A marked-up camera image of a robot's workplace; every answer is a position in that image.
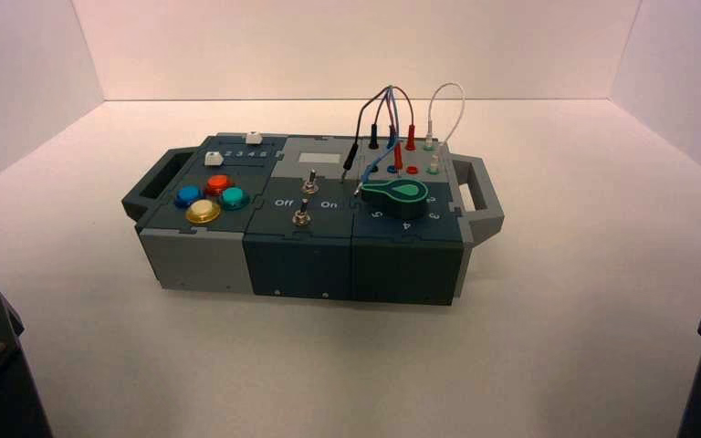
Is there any green push button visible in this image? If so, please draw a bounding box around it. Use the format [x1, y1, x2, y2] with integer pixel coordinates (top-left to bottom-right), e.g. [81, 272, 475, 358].
[219, 186, 251, 211]

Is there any red push button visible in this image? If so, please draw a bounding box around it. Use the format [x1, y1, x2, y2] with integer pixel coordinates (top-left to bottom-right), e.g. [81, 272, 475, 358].
[204, 174, 235, 196]

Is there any yellow push button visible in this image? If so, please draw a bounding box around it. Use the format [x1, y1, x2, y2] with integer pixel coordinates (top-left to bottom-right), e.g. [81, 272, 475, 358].
[185, 200, 223, 225]

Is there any blue push button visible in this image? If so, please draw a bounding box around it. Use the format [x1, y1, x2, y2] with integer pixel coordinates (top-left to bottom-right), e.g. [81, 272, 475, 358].
[174, 185, 204, 209]

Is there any green rotary knob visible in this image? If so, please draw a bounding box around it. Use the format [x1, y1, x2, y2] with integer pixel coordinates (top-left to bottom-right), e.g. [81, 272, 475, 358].
[359, 178, 430, 221]

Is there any grey and teal control box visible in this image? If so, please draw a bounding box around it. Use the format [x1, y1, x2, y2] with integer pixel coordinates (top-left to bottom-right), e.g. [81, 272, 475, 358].
[120, 131, 506, 308]

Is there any black banana plug cable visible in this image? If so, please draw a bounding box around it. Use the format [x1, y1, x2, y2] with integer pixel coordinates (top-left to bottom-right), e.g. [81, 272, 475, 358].
[340, 87, 392, 184]

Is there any blue banana plug cable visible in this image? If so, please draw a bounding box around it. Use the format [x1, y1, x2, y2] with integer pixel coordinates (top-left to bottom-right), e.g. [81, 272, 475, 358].
[354, 85, 401, 198]

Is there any red banana plug cable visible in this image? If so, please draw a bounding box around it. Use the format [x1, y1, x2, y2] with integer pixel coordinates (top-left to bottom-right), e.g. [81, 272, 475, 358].
[389, 85, 418, 171]

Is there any white jumper cable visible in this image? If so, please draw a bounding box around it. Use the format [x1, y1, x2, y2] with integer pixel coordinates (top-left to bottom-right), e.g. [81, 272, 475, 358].
[424, 82, 466, 151]

